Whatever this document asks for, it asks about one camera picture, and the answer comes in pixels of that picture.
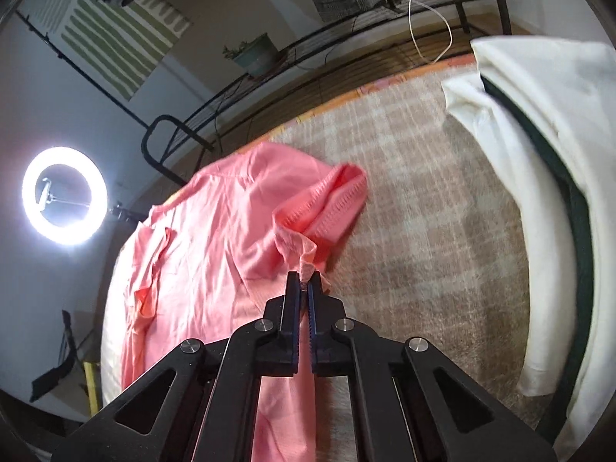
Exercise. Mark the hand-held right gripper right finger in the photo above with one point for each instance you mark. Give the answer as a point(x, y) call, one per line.
point(314, 332)

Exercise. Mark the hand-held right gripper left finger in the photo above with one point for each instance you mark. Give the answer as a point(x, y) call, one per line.
point(297, 332)

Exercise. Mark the pink shirt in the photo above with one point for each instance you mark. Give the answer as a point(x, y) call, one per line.
point(216, 250)

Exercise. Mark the black metal clothes rack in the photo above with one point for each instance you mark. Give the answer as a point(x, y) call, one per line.
point(159, 168)

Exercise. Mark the beige plaid blanket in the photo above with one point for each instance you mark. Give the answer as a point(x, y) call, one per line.
point(423, 231)

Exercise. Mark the black folding stand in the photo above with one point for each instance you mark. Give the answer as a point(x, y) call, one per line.
point(53, 380)

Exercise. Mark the small potted plant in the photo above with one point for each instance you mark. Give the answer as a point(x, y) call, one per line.
point(257, 57)

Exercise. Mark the white garment with dark trim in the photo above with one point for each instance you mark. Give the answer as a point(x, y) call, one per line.
point(529, 130)

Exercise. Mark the yellow metal frame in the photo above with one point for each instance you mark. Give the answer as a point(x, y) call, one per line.
point(91, 390)

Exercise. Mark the green striped wall hanging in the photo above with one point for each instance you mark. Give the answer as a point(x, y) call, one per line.
point(110, 48)

